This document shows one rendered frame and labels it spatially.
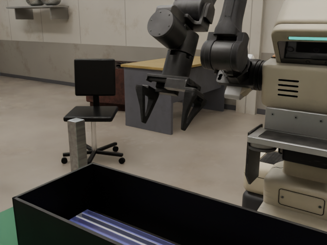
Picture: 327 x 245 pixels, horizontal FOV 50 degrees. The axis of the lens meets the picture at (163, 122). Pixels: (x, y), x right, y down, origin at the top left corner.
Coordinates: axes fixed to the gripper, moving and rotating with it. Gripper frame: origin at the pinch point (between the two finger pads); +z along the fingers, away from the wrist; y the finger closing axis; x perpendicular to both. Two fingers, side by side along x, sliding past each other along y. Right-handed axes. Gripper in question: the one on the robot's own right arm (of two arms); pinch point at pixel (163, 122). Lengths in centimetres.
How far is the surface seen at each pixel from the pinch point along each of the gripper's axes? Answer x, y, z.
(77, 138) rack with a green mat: -1.3, -21.0, 7.5
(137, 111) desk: 298, -230, -49
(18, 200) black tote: -24.5, -6.1, 18.8
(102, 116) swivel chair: 178, -176, -20
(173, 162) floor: 243, -130, 3
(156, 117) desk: 299, -200, -45
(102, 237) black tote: -24.7, 11.1, 19.0
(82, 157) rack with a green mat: 2.2, -20.9, 11.5
